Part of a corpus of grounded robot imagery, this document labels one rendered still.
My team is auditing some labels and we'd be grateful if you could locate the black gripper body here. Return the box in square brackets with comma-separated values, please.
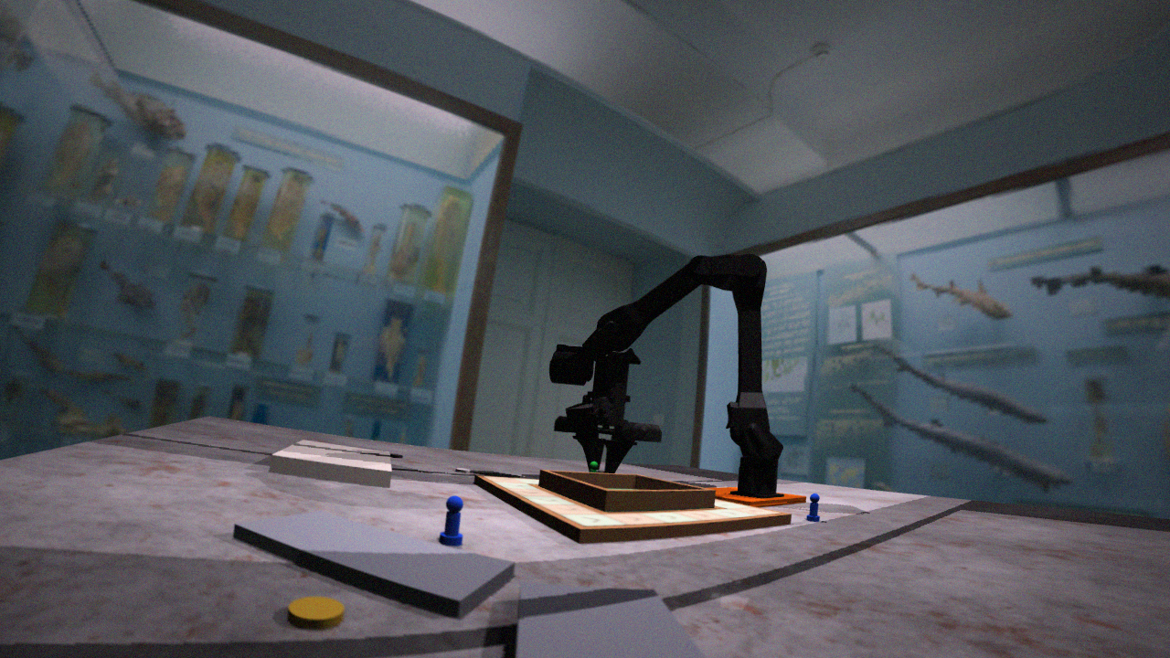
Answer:
[555, 386, 662, 443]

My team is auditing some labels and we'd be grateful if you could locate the blue game pawn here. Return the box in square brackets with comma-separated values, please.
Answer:
[439, 496, 463, 547]
[806, 493, 820, 522]

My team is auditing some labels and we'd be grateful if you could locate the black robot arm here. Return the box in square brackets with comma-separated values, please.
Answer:
[549, 254, 784, 499]

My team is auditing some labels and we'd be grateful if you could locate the yellow flat disc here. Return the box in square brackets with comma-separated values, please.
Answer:
[288, 597, 344, 630]

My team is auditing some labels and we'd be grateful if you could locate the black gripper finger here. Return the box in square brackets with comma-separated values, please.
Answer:
[604, 440, 636, 473]
[572, 436, 606, 469]

